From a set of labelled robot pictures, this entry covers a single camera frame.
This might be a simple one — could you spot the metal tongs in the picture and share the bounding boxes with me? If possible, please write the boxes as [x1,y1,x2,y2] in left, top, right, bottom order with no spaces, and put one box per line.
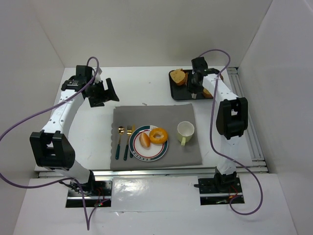
[186,70,197,99]

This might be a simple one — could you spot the orange round bun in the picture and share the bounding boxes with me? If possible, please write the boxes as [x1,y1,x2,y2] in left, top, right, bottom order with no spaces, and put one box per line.
[139,132,151,148]

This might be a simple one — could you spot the orange bagel ring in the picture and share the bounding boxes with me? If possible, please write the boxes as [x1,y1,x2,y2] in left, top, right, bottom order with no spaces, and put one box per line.
[149,127,169,144]

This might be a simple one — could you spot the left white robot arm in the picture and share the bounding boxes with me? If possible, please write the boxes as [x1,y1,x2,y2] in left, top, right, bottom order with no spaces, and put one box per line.
[30,65,119,195]

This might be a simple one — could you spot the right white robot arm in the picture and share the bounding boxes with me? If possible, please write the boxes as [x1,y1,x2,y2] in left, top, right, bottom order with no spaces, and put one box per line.
[187,57,248,192]

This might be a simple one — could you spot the large bread slice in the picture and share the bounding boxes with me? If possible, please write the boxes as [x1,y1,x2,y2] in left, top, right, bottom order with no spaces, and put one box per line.
[170,69,187,86]

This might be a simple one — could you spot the small bread slice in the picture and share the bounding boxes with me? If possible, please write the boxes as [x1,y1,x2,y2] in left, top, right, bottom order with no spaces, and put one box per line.
[202,89,213,99]

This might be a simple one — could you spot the black tray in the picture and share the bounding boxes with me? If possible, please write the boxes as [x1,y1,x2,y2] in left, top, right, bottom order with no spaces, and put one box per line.
[169,68,220,101]

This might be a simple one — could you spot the gray placemat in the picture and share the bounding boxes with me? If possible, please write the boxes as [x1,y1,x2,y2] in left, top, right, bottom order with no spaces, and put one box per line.
[110,104,202,170]

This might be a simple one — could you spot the pale green mug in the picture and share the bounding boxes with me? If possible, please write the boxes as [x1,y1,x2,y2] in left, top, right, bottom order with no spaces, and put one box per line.
[177,121,195,146]

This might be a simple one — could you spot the white plate green rim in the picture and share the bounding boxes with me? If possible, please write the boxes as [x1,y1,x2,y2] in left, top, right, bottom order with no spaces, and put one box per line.
[129,125,169,162]

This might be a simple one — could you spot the gold spoon green handle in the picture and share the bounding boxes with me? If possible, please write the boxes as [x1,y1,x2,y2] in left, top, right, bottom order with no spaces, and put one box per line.
[115,126,125,160]

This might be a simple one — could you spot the gold knife green handle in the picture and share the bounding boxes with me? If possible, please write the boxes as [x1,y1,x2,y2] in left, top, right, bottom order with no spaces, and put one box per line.
[130,125,135,158]

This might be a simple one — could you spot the gold fork green handle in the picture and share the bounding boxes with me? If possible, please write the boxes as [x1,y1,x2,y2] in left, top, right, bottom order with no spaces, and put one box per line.
[123,125,133,161]

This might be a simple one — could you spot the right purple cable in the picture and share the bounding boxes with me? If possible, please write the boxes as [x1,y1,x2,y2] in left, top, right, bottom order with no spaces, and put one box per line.
[198,49,264,216]

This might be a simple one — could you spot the purple cable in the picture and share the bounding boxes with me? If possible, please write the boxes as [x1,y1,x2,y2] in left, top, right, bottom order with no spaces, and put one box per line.
[0,56,100,231]
[198,49,264,216]

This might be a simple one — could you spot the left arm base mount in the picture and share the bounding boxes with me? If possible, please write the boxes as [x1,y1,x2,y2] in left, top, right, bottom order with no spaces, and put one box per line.
[66,180,112,208]

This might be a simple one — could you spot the aluminium rail front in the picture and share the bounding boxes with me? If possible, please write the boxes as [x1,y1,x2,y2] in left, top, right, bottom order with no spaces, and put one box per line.
[36,167,223,178]

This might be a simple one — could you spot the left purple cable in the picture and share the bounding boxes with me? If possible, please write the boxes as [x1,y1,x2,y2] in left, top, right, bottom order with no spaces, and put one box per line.
[0,56,100,231]

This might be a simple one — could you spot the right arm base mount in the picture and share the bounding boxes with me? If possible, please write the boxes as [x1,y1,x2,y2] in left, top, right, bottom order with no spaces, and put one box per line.
[194,177,245,206]

